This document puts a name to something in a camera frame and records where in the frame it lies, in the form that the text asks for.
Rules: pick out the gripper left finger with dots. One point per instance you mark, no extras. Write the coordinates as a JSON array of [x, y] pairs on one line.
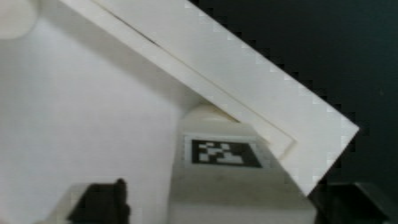
[[101, 207]]

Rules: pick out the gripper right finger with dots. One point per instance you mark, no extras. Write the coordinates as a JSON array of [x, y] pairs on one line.
[[352, 203]]

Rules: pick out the white square table top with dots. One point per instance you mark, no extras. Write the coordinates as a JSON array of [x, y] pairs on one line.
[[117, 63]]

